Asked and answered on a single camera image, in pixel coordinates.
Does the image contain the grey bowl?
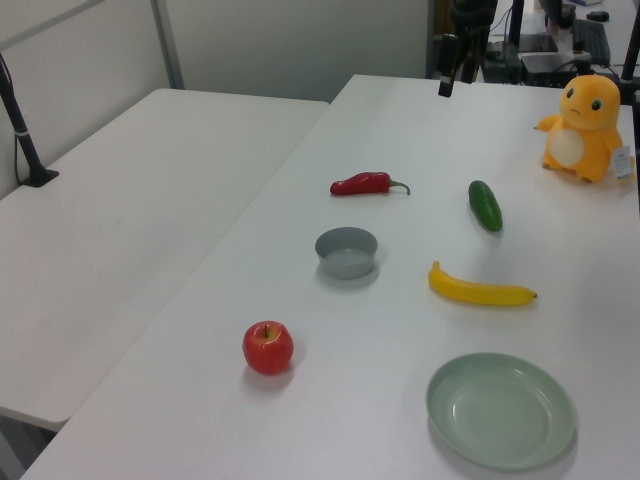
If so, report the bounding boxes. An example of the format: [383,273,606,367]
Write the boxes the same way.
[314,226,379,280]

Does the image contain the orange plush toy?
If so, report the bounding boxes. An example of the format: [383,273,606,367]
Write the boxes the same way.
[536,73,627,183]

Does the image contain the white side table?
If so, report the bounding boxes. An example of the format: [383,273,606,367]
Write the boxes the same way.
[0,87,332,432]

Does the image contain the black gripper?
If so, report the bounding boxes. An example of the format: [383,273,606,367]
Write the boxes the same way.
[437,33,460,98]

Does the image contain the white paper tag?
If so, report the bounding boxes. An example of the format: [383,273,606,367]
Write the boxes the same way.
[611,144,637,182]

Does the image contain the yellow banana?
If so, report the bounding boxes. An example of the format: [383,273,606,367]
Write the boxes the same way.
[427,260,540,308]

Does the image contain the green cucumber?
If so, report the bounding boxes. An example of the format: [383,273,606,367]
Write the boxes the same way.
[467,179,504,233]

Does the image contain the black pole with base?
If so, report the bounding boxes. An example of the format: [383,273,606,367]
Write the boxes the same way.
[0,51,61,189]

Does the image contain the black stand behind plush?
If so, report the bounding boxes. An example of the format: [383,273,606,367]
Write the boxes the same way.
[618,0,640,97]

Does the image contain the black tripod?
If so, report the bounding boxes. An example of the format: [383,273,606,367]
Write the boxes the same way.
[448,0,500,85]

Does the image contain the red apple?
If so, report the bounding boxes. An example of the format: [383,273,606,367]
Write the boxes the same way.
[242,321,295,377]

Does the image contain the grey partition post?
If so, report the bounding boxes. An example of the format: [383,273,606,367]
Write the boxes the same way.
[151,0,185,92]

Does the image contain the red chili pepper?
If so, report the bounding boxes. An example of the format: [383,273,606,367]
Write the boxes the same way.
[329,171,412,198]

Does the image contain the pale green plate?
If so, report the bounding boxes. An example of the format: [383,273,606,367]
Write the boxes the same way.
[425,351,577,472]

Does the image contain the black keyboard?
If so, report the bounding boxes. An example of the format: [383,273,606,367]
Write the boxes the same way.
[571,18,613,65]

